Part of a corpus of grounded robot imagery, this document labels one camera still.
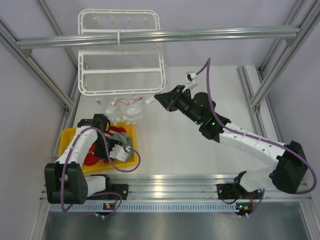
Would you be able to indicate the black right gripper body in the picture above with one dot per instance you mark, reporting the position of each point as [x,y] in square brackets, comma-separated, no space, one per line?
[183,102]

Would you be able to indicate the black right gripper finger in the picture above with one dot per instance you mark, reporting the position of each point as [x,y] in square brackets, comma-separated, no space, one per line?
[167,104]
[167,96]

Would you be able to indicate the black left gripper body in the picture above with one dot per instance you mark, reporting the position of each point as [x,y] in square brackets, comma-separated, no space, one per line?
[100,149]

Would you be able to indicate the grey sock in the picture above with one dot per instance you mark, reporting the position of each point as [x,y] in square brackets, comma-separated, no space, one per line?
[125,140]

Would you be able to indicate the white plastic clip hanger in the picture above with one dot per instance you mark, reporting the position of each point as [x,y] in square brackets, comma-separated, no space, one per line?
[120,69]

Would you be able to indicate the white translucent sock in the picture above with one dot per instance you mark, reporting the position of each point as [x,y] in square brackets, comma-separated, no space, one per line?
[130,111]

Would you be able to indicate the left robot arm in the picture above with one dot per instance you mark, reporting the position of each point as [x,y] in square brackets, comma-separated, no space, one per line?
[65,181]

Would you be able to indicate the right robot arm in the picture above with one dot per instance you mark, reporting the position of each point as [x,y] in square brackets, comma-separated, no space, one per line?
[286,165]

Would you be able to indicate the red white striped sock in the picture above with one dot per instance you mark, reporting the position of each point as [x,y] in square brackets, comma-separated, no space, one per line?
[91,159]

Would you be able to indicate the yellow plastic bin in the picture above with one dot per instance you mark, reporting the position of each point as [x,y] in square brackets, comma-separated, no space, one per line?
[67,135]

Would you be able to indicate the aluminium top crossbar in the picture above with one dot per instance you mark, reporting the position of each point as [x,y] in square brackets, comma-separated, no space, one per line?
[169,36]

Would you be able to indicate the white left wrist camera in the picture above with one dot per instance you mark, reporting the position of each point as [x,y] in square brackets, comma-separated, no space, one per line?
[120,153]

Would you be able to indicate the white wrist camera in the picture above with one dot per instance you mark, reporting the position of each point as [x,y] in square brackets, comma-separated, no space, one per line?
[191,78]
[120,153]

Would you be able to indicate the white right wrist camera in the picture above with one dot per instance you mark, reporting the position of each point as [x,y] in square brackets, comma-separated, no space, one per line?
[191,78]

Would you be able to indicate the slotted cable duct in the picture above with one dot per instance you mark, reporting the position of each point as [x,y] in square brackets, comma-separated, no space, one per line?
[177,207]

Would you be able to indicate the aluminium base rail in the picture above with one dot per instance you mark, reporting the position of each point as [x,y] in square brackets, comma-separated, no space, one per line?
[179,188]

